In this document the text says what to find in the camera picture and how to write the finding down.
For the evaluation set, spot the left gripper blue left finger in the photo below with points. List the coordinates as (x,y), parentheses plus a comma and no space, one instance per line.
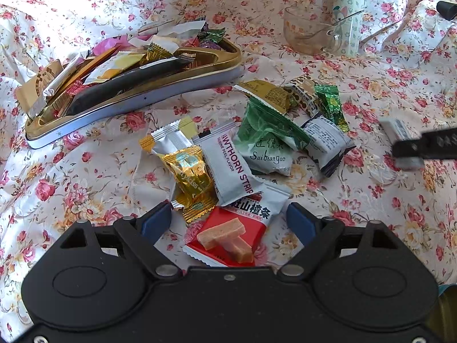
(156,222)

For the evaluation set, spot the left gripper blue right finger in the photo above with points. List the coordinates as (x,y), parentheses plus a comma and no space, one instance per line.
(301,222)

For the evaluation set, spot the gold foil candy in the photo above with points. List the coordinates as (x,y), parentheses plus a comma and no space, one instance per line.
(195,195)

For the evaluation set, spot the red hawthorn strip packet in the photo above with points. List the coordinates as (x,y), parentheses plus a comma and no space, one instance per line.
(231,234)

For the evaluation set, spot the grey hawthorn strip packet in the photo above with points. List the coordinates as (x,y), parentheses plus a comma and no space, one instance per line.
(233,179)

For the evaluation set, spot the white black text packet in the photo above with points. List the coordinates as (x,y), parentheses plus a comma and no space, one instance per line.
(328,144)

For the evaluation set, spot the silver yellow snack packet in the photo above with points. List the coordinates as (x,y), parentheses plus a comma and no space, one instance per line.
(170,138)

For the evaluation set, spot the green Suibianguo packet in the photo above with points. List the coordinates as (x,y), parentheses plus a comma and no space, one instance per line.
(267,139)

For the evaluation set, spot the green foil candy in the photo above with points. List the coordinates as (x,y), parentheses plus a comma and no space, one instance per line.
(330,104)

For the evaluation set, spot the yellow olive snack packet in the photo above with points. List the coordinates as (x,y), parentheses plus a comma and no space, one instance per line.
(276,97)

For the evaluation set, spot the leopard pattern candy packet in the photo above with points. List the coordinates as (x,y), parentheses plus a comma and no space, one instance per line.
(302,89)

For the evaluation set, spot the floral sofa cover cloth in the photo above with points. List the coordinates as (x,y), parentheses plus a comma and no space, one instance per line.
(99,173)

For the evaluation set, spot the thin metal stick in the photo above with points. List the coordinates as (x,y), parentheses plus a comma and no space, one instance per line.
(380,36)

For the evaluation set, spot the snack-filled tin lid tray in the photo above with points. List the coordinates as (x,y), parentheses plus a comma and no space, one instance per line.
(123,74)

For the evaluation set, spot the metal spoon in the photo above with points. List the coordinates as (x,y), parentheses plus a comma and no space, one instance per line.
(334,25)

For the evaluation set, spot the clear glass cup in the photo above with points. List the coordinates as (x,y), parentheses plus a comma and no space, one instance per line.
(307,34)

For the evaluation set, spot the mint green thermos bottle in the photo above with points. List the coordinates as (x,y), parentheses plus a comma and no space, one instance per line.
(351,35)

